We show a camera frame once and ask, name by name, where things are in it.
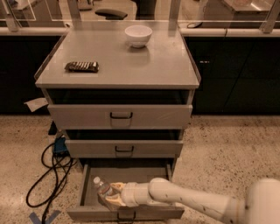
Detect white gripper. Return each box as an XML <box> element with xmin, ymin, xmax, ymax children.
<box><xmin>105</xmin><ymin>182</ymin><xmax>151</xmax><ymax>207</ymax></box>

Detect clear plastic water bottle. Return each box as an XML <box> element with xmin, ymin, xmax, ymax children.
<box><xmin>93</xmin><ymin>177</ymin><xmax>119</xmax><ymax>211</ymax></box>

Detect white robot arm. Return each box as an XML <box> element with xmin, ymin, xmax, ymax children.
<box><xmin>105</xmin><ymin>178</ymin><xmax>280</xmax><ymax>224</ymax></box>

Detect bottom grey drawer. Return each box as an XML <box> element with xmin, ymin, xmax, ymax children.
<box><xmin>67</xmin><ymin>161</ymin><xmax>184</xmax><ymax>224</ymax></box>

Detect grey drawer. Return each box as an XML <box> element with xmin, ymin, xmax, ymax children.
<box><xmin>66</xmin><ymin>140</ymin><xmax>183</xmax><ymax>158</ymax></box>
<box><xmin>67</xmin><ymin>161</ymin><xmax>184</xmax><ymax>224</ymax></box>
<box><xmin>48</xmin><ymin>104</ymin><xmax>193</xmax><ymax>130</ymax></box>

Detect middle grey drawer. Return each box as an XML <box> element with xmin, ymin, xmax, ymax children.
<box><xmin>66</xmin><ymin>140</ymin><xmax>183</xmax><ymax>158</ymax></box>

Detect top grey drawer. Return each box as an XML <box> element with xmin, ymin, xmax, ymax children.
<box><xmin>48</xmin><ymin>104</ymin><xmax>193</xmax><ymax>130</ymax></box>

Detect grey drawer cabinet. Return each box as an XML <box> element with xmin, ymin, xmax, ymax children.
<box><xmin>36</xmin><ymin>21</ymin><xmax>200</xmax><ymax>170</ymax></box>

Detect blue power box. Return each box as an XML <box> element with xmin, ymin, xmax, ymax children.
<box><xmin>52</xmin><ymin>137</ymin><xmax>68</xmax><ymax>156</ymax></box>

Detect white paper sheet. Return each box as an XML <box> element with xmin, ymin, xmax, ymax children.
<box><xmin>25</xmin><ymin>97</ymin><xmax>48</xmax><ymax>112</ymax></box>

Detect dark striped snack bar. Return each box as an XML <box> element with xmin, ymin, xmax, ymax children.
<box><xmin>65</xmin><ymin>61</ymin><xmax>99</xmax><ymax>73</ymax></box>

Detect white ceramic bowl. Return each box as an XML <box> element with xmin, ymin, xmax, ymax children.
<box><xmin>124</xmin><ymin>25</ymin><xmax>152</xmax><ymax>48</ymax></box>

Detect black chair armrest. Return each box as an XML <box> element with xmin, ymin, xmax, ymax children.
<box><xmin>95</xmin><ymin>9</ymin><xmax>128</xmax><ymax>20</ymax></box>

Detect black floor cables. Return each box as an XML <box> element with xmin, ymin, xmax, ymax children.
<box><xmin>25</xmin><ymin>142</ymin><xmax>77</xmax><ymax>224</ymax></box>

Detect long white counter rail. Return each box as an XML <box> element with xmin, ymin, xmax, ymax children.
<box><xmin>0</xmin><ymin>27</ymin><xmax>280</xmax><ymax>38</ymax></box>

